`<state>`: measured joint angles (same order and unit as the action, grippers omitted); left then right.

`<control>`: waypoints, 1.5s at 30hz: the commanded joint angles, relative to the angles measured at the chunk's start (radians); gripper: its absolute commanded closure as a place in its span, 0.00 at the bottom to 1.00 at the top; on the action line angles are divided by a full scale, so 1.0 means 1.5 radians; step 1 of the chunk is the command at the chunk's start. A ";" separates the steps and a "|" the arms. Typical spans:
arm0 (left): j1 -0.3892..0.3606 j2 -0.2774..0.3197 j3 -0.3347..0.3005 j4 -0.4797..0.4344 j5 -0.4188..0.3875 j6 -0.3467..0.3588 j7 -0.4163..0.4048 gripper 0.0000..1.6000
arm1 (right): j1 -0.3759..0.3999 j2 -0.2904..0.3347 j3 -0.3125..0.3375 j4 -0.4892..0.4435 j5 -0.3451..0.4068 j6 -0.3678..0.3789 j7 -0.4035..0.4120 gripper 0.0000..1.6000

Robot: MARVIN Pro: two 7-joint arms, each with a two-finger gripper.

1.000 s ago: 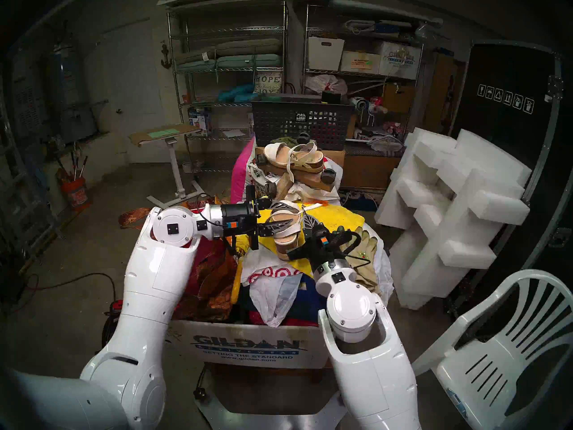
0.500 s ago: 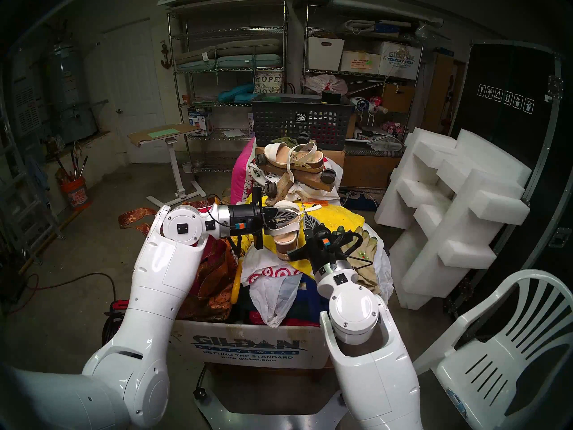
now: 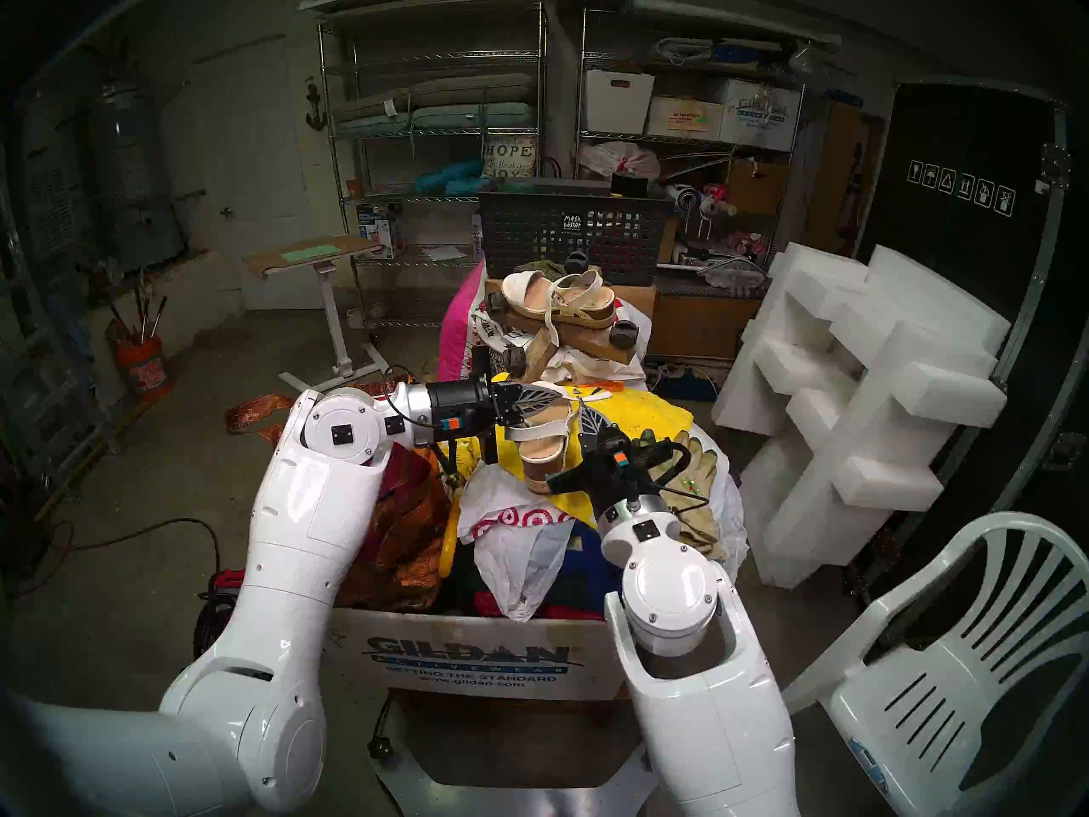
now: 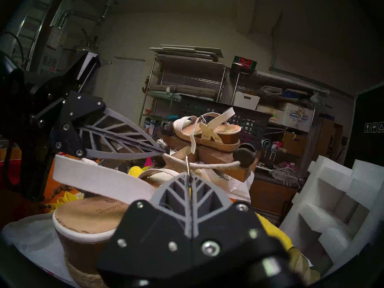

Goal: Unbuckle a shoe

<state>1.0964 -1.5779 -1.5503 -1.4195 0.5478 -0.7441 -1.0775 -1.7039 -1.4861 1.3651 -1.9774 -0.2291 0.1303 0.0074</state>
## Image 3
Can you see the white Gildan activewear carton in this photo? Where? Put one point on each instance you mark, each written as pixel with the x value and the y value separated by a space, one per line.
pixel 760 113
pixel 459 654

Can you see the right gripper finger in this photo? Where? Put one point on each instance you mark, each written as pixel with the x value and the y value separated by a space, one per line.
pixel 603 430
pixel 588 439

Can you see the small orange plastic tool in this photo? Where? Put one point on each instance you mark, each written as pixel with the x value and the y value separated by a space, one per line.
pixel 604 386

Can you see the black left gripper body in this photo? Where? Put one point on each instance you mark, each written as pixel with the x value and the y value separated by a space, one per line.
pixel 487 364

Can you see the long white tube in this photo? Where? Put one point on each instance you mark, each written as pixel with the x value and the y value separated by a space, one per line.
pixel 732 22

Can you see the black flight case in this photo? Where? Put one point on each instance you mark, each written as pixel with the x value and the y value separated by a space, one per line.
pixel 961 126

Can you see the black plastic mesh basket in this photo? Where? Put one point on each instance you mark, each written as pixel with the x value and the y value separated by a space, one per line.
pixel 527 228

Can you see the beige seat cushion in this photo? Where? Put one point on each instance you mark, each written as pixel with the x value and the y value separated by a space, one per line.
pixel 468 88

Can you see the hope lettering sign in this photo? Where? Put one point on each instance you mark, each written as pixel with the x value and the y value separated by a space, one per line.
pixel 510 156

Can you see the brown anchor wall ornament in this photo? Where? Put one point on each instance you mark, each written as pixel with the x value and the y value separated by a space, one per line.
pixel 316 117

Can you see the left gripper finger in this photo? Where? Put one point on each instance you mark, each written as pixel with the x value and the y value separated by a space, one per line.
pixel 527 393
pixel 523 411

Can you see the white plastic sheet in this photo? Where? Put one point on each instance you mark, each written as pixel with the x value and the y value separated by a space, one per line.
pixel 733 517

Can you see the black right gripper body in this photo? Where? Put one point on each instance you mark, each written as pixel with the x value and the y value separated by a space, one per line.
pixel 621 483

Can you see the pink pillow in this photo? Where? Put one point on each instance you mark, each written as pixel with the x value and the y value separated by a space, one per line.
pixel 459 322

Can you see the white storage bin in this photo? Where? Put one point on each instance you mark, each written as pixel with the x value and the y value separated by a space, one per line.
pixel 619 102

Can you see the pink artificial flowers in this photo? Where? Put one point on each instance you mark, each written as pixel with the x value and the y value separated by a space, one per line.
pixel 747 245

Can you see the white labelled cardboard box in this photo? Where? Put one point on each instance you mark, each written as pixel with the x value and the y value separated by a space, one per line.
pixel 683 119

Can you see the white overbed rolling table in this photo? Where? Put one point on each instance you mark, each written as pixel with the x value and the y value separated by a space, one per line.
pixel 333 313

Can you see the grey water heater tank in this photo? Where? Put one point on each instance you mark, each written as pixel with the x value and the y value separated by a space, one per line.
pixel 136 160

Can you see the white plastic garden chair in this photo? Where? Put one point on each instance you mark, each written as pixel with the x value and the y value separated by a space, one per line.
pixel 919 722

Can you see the brown cardboard box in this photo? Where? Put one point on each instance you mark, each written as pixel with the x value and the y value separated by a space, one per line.
pixel 757 187

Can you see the blue fabric bag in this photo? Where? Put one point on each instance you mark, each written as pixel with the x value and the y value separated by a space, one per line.
pixel 587 568

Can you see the brown wooden cabinet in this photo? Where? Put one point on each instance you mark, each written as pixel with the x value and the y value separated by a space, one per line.
pixel 838 173

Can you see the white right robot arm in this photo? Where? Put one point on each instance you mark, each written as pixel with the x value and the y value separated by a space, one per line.
pixel 706 713

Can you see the blue patterned rug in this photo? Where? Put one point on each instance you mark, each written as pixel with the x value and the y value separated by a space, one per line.
pixel 681 379

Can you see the white panel door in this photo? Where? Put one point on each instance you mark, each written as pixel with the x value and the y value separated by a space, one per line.
pixel 255 143

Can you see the orange plastic bucket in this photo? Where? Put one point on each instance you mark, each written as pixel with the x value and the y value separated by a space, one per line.
pixel 145 373

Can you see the teal pillow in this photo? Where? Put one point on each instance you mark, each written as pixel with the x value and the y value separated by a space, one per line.
pixel 447 177

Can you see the beige green garden glove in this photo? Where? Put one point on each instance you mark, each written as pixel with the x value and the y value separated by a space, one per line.
pixel 702 475
pixel 645 439

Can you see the olive green cloth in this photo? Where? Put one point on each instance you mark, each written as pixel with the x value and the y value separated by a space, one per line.
pixel 540 271

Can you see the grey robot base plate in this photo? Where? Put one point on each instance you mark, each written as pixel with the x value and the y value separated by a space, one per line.
pixel 510 802

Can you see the white foam packing block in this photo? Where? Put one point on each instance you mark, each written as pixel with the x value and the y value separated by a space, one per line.
pixel 944 300
pixel 834 458

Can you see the brown wooden chest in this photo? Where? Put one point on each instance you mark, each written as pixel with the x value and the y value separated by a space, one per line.
pixel 698 323

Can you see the yellow terry towel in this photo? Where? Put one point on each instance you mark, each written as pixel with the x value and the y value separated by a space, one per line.
pixel 647 415

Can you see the grey metal ladder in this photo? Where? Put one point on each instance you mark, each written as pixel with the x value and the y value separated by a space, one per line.
pixel 94 398

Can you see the blue white appliance box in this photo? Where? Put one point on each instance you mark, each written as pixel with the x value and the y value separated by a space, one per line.
pixel 381 231

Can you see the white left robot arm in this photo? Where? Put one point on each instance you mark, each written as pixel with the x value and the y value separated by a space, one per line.
pixel 306 526

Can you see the red orange patterned fabric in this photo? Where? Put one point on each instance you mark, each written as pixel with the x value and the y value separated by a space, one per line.
pixel 400 543

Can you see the white red-logo plastic bag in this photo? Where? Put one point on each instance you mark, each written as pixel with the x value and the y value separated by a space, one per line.
pixel 519 568

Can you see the wooden caster dolly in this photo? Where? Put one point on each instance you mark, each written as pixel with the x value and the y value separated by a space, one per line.
pixel 587 337

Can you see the white red plastic bag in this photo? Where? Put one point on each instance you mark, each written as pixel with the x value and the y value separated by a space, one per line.
pixel 621 160

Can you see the teal seat cushion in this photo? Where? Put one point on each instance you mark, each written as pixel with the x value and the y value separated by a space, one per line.
pixel 468 116

